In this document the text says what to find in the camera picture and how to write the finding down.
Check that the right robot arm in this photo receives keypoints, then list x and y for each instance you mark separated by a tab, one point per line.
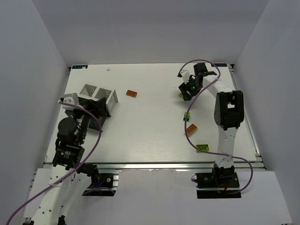
228	114

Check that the brown lego brick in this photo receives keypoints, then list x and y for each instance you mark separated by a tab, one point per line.
131	93

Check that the aluminium table edge rail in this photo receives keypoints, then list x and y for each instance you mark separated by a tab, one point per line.
185	166

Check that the black slotted container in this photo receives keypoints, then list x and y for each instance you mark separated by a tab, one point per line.
93	124

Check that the lime long lego brick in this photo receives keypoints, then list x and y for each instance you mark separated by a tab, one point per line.
202	147

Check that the white slotted container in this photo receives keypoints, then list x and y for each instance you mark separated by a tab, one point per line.
96	92

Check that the orange lego brick with lime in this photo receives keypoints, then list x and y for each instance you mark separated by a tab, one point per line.
191	129

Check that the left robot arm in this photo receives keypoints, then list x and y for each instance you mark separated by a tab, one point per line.
70	174

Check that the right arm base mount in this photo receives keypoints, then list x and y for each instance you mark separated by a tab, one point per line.
208	188

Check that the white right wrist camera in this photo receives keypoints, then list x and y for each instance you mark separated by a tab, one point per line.
185	75

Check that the right side table rail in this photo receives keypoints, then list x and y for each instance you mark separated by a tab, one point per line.
247	123

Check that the lime green printed lego stack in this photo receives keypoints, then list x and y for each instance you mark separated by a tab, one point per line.
186	116

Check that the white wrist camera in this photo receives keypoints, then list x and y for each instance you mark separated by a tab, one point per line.
70	102
185	75

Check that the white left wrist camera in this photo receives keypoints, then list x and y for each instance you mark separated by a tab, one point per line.
70	102

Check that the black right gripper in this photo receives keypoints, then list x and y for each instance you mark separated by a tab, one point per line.
187	89

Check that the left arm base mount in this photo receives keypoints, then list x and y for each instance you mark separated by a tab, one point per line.
104	182

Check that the blue corner sticker left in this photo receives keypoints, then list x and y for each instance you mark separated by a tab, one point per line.
79	66

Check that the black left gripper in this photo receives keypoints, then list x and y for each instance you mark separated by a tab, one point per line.
91	108

